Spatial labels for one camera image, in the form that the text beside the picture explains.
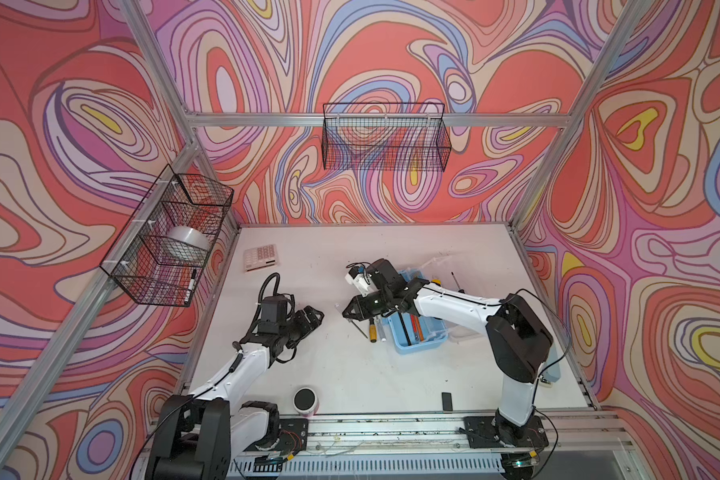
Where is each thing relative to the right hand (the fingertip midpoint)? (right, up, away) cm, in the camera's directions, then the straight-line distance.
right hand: (351, 318), depth 84 cm
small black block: (+26, -21, -6) cm, 34 cm away
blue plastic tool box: (+18, -6, +7) cm, 21 cm away
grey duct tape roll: (-39, +21, -14) cm, 46 cm away
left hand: (-10, -1, +4) cm, 10 cm away
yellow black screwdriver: (+33, +8, +4) cm, 34 cm away
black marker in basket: (-38, +12, -12) cm, 42 cm away
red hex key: (+20, -3, +8) cm, 22 cm away
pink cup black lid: (-11, -19, -10) cm, 24 cm away
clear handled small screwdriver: (+9, -6, +7) cm, 13 cm away
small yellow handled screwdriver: (+7, -6, +6) cm, 11 cm away
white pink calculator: (-34, +17, +24) cm, 45 cm away
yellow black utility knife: (+26, +10, +8) cm, 29 cm away
